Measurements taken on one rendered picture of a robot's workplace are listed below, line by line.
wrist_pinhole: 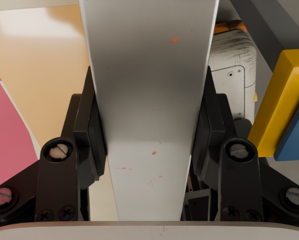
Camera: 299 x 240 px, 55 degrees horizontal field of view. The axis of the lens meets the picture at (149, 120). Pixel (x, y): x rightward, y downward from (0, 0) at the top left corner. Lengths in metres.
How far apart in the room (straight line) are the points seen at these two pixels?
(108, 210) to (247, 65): 0.97
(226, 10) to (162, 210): 1.21
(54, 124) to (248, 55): 1.01
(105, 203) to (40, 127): 0.10
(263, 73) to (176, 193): 1.47
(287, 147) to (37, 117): 0.24
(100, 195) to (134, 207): 0.07
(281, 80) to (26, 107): 0.21
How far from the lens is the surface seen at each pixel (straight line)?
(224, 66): 1.13
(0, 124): 0.18
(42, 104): 0.16
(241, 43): 1.15
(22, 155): 0.20
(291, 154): 0.34
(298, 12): 1.47
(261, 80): 1.63
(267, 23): 0.43
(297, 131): 0.31
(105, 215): 0.26
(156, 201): 0.16
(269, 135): 0.33
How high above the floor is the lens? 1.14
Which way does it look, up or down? 43 degrees down
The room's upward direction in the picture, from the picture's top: 174 degrees clockwise
